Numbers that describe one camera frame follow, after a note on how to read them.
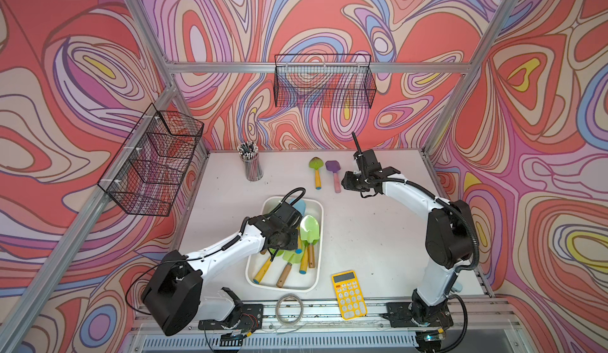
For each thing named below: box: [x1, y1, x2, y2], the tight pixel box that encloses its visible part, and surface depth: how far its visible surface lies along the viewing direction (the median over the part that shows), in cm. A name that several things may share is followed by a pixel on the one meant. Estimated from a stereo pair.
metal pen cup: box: [236, 140, 264, 183], surface depth 101 cm
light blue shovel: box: [292, 198, 307, 217], surface depth 92 cm
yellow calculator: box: [330, 269, 368, 321], surface depth 78 cm
